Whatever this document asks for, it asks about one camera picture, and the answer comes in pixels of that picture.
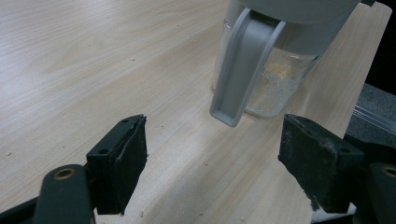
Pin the metal floor rail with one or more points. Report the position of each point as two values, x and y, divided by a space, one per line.
376 119

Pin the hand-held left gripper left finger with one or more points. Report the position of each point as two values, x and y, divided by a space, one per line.
121 161

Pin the beige sauce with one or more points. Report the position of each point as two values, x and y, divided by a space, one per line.
280 70

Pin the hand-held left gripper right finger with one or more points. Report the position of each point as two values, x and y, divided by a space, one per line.
320 165

